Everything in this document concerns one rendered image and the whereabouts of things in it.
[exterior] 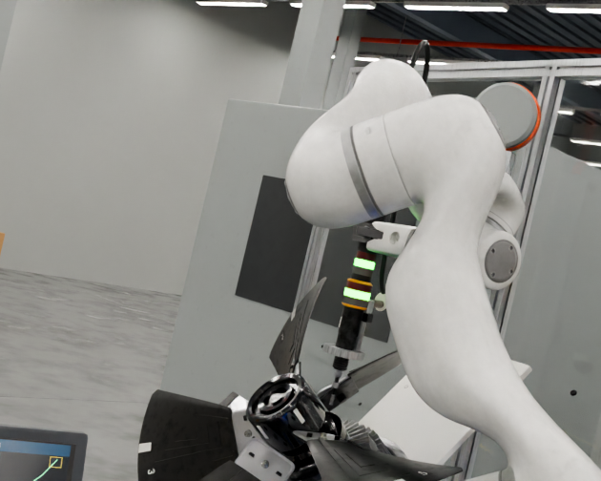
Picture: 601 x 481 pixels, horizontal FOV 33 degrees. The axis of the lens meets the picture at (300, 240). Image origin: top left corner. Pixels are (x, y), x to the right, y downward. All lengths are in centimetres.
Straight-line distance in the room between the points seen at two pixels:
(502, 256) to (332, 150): 47
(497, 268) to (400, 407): 68
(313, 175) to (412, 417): 104
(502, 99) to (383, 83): 126
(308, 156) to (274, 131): 346
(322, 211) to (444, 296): 16
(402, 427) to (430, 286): 105
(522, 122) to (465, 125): 135
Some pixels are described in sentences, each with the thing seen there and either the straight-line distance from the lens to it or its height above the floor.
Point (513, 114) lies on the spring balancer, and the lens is 236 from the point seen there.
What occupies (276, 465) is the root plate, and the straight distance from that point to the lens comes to 174.
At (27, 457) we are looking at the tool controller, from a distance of 105.
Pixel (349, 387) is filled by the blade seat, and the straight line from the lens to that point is 177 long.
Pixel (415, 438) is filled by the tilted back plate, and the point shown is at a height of 118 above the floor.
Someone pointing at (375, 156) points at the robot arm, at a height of 160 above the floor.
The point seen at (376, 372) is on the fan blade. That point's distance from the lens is 180.
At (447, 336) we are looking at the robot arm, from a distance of 95.
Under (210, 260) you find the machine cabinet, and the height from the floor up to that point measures 129.
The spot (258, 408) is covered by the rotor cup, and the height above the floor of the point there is 119.
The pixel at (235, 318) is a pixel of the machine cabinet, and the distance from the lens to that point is 447.
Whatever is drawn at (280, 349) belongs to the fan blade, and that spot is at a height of 127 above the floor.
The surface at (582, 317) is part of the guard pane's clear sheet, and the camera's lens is 228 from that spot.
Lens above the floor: 151
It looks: level
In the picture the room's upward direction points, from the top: 13 degrees clockwise
